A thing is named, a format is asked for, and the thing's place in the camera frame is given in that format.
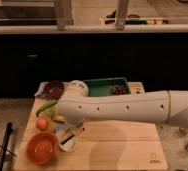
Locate dark red toy grapes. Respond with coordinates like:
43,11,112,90
110,86,127,95

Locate green plastic tray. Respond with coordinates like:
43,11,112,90
84,77,130,97

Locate dark brown bowl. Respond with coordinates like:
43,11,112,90
44,80,64,100

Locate small white cup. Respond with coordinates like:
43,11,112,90
59,133,76,152

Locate yellow toy banana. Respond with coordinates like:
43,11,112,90
52,115,64,123

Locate orange red bowl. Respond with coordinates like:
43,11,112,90
26,131,58,165

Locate black rod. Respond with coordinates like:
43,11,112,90
0,122,12,171

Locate orange toy fruit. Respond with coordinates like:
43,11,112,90
36,118,49,131

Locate green toy vegetable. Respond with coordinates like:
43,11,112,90
36,100,57,117

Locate wooden cutting board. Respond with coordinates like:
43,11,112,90
13,81,169,171

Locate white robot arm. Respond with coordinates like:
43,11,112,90
57,80,188,129

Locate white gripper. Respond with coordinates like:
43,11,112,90
55,120,84,143

